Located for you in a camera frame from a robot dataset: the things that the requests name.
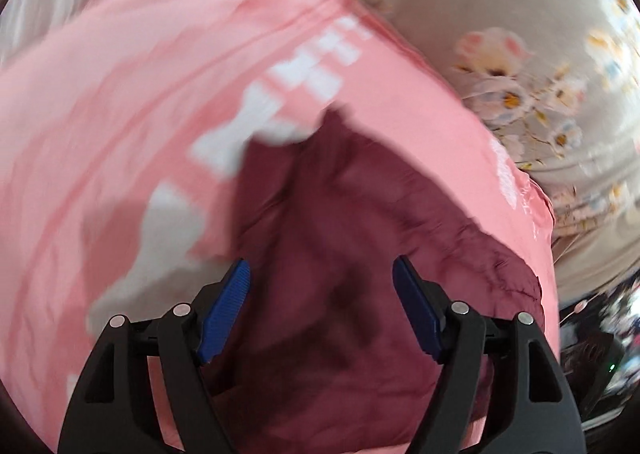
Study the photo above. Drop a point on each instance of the maroon puffer jacket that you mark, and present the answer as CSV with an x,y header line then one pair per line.
x,y
340,214

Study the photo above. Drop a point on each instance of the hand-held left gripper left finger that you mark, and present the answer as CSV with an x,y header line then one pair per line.
x,y
225,306

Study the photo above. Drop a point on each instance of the pink printed blanket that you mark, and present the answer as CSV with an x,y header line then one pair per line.
x,y
125,83

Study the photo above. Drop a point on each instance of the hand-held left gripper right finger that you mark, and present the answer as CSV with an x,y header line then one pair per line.
x,y
417,314

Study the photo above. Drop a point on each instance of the dark clutter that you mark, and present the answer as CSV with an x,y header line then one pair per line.
x,y
592,359

